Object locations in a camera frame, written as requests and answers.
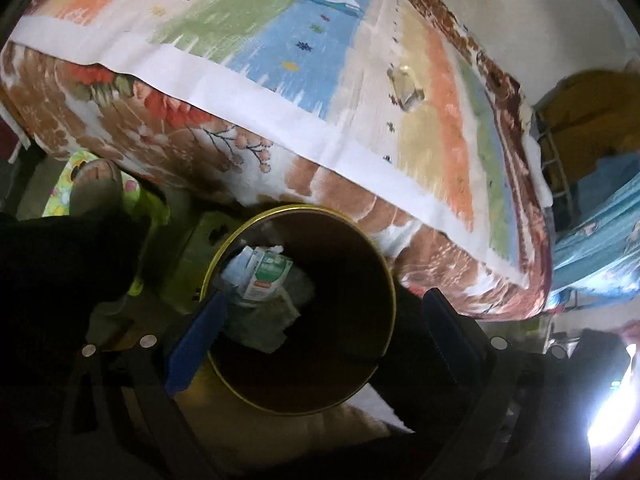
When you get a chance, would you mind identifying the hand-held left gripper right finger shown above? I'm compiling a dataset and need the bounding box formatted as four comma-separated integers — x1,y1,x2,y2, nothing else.
420,287,577,480

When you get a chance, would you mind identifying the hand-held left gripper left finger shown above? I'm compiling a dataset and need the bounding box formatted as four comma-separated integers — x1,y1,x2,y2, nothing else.
65,290,231,480

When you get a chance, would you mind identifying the white tissue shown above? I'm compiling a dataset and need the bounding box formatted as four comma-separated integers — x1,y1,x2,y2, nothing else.
220,266,316,357

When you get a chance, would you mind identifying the white green medicine box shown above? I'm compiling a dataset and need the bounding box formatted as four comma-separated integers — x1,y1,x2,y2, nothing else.
235,245,296,304

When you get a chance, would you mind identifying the round yellow-rimmed brown bin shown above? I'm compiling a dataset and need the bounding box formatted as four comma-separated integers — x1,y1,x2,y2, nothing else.
199,204,398,417

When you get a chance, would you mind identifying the green plastic stool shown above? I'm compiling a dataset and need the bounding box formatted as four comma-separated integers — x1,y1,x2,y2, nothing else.
125,190,261,322

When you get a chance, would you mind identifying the blue printed curtain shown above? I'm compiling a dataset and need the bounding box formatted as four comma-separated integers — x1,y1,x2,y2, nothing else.
550,170,640,307

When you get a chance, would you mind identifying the beige cloth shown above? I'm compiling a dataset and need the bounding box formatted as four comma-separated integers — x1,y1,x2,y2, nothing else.
175,385,392,462

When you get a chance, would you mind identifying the person's black trouser leg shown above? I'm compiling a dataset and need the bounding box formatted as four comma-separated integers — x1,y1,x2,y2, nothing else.
0,210,157,361

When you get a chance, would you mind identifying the folded blue cloth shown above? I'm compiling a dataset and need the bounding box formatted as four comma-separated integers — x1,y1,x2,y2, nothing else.
575,155,640,202

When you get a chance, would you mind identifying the person's foot in sandal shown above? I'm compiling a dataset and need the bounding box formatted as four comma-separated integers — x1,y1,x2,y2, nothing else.
67,157,124,219

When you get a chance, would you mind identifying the metal rack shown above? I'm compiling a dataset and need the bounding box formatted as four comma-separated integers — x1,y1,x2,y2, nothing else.
532,110,576,207

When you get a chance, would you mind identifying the person's foot in slipper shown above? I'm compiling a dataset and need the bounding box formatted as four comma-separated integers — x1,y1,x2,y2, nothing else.
42,150,171,222

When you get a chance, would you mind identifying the clear plastic wrapper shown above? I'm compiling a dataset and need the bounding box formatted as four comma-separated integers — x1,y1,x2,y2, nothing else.
387,64,427,111

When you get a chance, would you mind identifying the yellow cloth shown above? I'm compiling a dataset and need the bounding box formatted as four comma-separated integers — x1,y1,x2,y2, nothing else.
537,67,640,162

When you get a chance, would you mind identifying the dark red cloth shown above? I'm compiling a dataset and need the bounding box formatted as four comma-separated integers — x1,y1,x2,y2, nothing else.
0,110,31,162

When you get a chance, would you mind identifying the colourful striped bed sheet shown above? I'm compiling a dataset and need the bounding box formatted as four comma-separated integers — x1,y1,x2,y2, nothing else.
10,0,527,277

